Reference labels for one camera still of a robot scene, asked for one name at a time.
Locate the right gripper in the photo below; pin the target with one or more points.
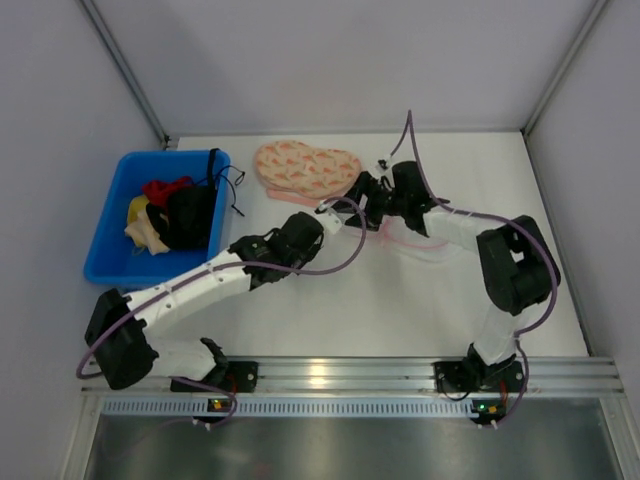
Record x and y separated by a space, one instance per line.
385 201

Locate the tulip print laundry bag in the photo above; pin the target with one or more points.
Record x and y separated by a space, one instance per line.
294 172

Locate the black garment with straps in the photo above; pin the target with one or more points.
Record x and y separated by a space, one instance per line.
188 218

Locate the red garment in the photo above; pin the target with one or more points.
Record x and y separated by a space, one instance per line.
158 192

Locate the blue plastic bin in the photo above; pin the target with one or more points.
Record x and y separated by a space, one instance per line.
111 260

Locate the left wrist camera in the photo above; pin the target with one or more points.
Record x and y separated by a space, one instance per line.
328 218

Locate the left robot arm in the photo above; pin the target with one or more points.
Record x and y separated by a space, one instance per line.
127 331

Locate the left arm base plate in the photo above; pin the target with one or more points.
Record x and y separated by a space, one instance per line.
239 377

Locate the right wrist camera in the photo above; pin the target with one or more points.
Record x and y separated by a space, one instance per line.
381 167

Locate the beige garment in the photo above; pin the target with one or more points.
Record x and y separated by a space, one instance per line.
144 235

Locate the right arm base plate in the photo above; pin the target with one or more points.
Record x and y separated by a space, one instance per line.
460 377

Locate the aluminium mounting rail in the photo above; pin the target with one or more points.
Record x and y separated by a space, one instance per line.
551 377

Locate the perforated cable tray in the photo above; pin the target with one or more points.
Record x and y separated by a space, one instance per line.
285 407

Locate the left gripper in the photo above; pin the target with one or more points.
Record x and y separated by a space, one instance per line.
291 244

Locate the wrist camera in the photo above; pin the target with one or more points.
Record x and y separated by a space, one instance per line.
381 167
328 218

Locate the white mesh laundry bag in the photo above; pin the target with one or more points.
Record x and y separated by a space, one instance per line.
393 235

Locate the yellow garment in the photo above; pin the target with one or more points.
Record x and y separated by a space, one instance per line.
136 205

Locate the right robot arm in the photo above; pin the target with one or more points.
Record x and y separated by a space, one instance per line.
517 267

